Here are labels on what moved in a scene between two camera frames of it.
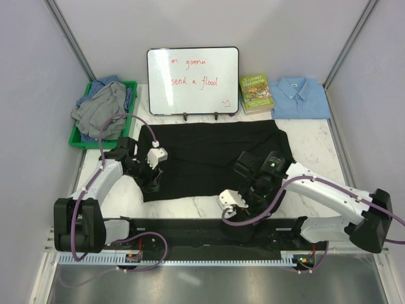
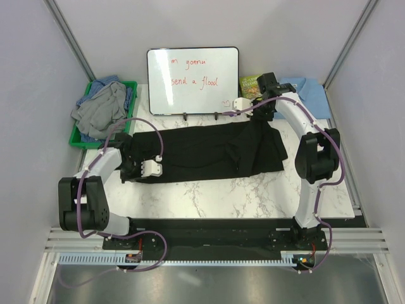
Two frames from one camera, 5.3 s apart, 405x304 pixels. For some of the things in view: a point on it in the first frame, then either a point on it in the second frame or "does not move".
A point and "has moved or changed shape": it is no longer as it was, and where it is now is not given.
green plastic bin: (75, 140) does not move
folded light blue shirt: (299, 98) does not move
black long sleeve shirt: (199, 159) has moved or changed shape
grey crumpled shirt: (104, 116) does not move
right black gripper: (251, 212) -> (269, 118)
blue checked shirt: (98, 83) does not move
